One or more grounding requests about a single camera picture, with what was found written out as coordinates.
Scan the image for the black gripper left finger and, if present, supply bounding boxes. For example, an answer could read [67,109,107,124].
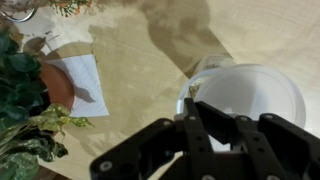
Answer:
[89,97,218,180]

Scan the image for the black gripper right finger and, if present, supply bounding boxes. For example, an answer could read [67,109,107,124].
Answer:
[194,100,320,180]

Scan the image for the white plastic lid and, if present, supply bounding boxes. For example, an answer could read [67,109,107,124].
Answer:
[175,63,307,153]

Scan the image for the white paper napkin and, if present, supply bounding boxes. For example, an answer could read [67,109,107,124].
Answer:
[44,53,111,118]

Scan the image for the terracotta plant pot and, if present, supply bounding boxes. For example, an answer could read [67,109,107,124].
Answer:
[35,61,76,112]

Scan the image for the green leafy potted plant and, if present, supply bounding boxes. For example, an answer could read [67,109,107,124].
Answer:
[0,27,95,180]

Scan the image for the dried plant sprig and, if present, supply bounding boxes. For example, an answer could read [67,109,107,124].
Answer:
[49,0,93,17]

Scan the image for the metal paper towel holder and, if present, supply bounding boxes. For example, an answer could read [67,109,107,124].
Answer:
[0,5,38,24]

